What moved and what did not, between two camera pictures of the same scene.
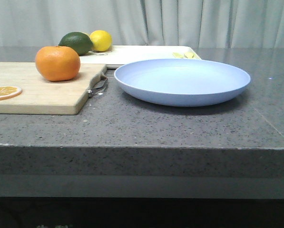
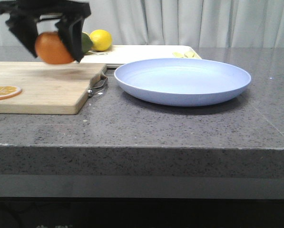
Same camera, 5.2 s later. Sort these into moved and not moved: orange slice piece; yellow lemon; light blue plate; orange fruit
Moved: orange fruit
Not moved: yellow lemon; orange slice piece; light blue plate
